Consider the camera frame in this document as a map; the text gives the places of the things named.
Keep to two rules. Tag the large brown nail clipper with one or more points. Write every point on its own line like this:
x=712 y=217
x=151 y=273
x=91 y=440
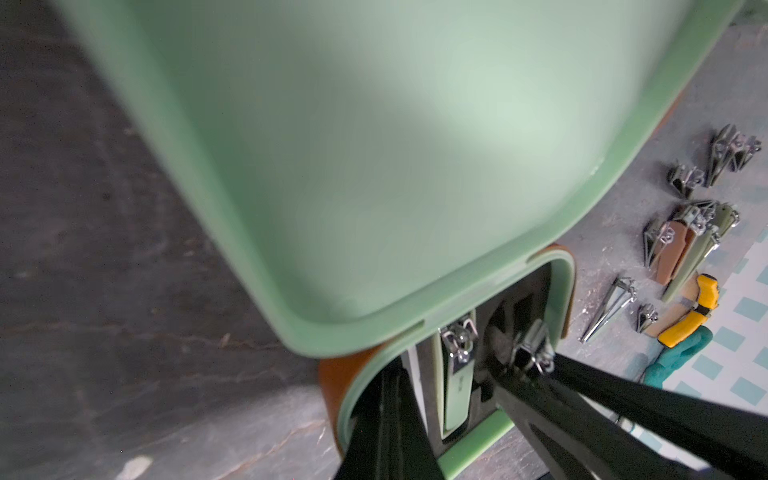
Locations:
x=669 y=255

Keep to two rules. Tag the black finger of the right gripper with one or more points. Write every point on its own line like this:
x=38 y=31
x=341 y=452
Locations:
x=573 y=439
x=730 y=440

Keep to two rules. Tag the yellow handled pliers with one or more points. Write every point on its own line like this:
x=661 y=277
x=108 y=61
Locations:
x=691 y=309

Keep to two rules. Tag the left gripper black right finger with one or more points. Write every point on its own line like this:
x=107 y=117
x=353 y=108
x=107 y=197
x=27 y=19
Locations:
x=410 y=452

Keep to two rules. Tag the small green nail clipper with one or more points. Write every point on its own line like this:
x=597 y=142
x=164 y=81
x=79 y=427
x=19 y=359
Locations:
x=532 y=352

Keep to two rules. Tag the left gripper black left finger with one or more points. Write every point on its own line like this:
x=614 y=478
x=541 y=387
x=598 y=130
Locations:
x=368 y=450

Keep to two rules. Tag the green nail tool bottom right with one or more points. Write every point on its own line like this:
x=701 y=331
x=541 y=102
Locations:
x=709 y=221

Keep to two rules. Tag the large green nail clipper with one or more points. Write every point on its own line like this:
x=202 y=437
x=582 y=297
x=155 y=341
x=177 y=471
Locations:
x=455 y=348

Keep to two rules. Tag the green work glove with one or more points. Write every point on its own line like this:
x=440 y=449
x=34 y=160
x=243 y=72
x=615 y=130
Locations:
x=673 y=359

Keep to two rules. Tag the brown nail clipper upper right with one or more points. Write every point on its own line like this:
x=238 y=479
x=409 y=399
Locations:
x=745 y=152

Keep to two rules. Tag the green clipper case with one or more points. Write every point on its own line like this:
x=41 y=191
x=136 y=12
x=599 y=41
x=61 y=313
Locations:
x=376 y=171

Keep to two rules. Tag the lone nail clipper near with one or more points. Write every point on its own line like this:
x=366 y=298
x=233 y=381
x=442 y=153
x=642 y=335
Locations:
x=647 y=316

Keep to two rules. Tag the green nail clipper upper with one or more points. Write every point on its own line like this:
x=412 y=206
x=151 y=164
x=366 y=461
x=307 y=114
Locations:
x=721 y=149

